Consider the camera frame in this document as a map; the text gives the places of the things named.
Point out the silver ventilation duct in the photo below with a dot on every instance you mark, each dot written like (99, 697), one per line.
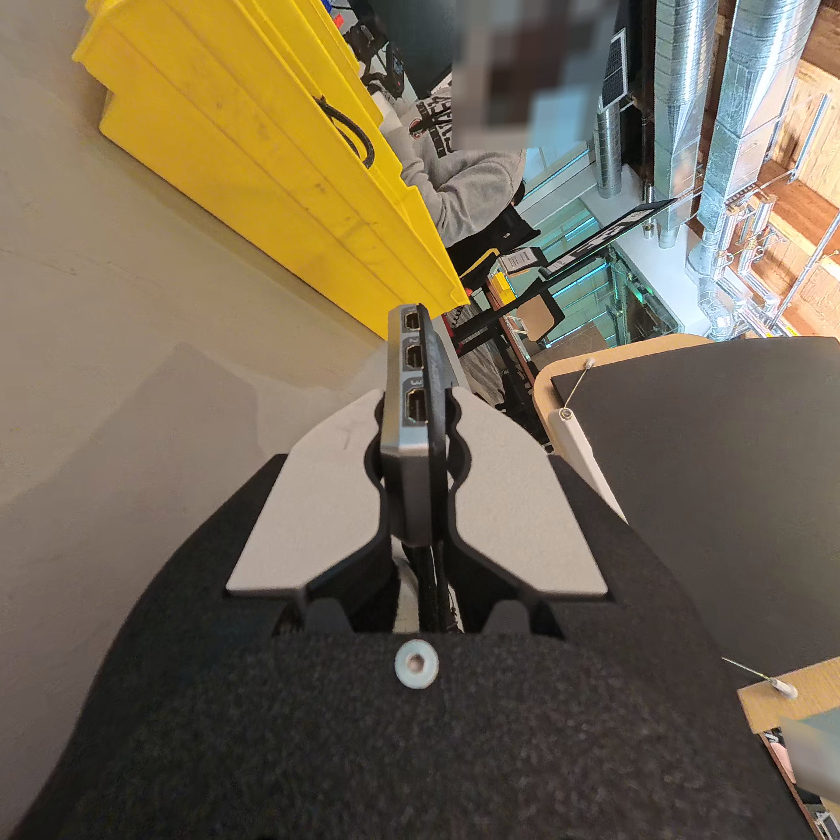
(754, 131)
(682, 98)

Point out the cardboard box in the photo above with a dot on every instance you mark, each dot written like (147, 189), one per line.
(571, 344)

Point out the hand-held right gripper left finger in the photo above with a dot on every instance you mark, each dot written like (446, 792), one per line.
(315, 518)

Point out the white clip bar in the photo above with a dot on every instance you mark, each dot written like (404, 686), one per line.
(584, 453)

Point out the black and silver switch box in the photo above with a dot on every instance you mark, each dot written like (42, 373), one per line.
(407, 472)

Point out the black board wooden rim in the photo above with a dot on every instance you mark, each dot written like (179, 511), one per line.
(709, 492)

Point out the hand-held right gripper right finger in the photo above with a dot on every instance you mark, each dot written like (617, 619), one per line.
(525, 518)

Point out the small wooden board black frame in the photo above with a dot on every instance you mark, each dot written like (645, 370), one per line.
(538, 318)

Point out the black printed tag strip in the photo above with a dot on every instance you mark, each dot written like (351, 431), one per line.
(610, 239)

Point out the yellow plastic bin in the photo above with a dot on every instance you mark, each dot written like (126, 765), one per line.
(249, 164)

